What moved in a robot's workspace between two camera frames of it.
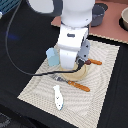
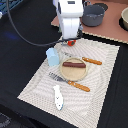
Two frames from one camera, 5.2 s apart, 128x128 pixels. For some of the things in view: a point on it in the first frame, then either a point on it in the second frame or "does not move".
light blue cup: [53, 56] does not move
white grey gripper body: [73, 45] → [69, 13]
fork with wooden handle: [71, 83] does not move
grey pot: [98, 12] does not move
